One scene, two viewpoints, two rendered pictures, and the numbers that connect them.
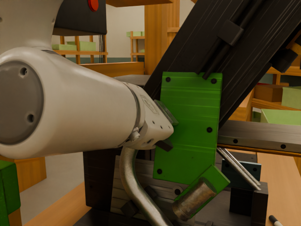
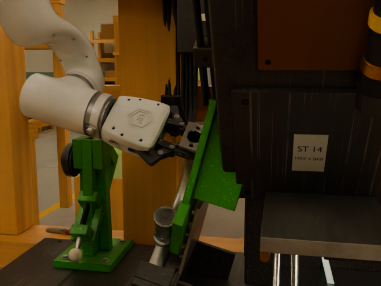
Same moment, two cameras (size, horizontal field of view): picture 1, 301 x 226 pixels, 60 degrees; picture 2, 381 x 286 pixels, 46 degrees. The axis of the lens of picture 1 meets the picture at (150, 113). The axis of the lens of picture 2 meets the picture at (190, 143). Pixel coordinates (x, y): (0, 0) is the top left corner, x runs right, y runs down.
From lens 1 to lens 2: 0.85 m
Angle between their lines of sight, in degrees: 78
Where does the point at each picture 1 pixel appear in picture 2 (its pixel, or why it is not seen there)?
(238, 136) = (267, 201)
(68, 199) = not seen: hidden behind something
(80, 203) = not seen: hidden behind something
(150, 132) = (105, 134)
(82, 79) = (39, 87)
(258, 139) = (265, 209)
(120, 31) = not seen: outside the picture
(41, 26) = (78, 61)
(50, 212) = (238, 242)
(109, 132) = (56, 118)
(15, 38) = (68, 67)
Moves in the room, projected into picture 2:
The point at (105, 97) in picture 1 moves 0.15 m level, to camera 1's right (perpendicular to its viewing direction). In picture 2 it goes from (51, 98) to (39, 104)
